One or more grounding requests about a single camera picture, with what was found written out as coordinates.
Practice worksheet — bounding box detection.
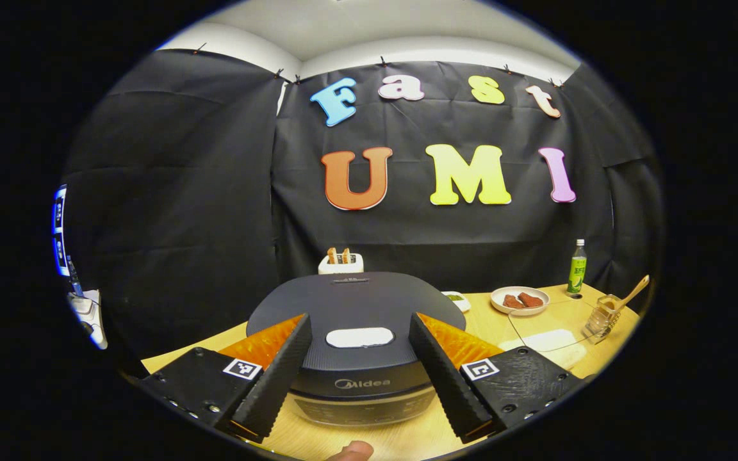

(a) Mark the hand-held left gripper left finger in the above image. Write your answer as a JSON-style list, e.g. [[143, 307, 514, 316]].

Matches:
[[138, 312, 314, 444]]

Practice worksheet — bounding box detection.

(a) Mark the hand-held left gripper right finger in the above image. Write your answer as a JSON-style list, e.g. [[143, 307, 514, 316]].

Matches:
[[407, 312, 584, 444]]

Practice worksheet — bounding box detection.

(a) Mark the clear tray of rice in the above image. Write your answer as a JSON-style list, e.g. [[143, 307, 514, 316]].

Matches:
[[497, 301, 600, 373]]

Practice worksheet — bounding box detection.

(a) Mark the dark grey rice cooker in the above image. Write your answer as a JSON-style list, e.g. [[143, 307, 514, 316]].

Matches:
[[245, 271, 467, 428]]

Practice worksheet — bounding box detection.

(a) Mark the wooden spoon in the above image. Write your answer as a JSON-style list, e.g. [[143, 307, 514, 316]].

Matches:
[[609, 275, 650, 315]]

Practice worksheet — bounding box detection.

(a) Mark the white round plate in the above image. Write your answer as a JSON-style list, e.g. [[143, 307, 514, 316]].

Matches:
[[490, 286, 550, 316]]

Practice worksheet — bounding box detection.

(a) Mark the white toaster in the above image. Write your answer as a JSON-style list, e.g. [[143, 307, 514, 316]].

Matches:
[[318, 247, 365, 276]]

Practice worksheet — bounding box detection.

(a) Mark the green drink bottle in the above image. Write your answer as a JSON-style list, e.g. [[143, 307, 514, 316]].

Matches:
[[567, 239, 588, 296]]

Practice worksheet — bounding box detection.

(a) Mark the white side desk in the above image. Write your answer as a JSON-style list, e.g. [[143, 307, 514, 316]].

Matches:
[[67, 288, 108, 350]]

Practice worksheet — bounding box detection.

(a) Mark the black backdrop cloth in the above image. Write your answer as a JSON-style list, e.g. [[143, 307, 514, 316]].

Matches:
[[61, 48, 664, 372]]

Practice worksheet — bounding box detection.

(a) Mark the computer monitor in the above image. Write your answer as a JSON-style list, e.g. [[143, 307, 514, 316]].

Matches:
[[53, 186, 69, 277]]

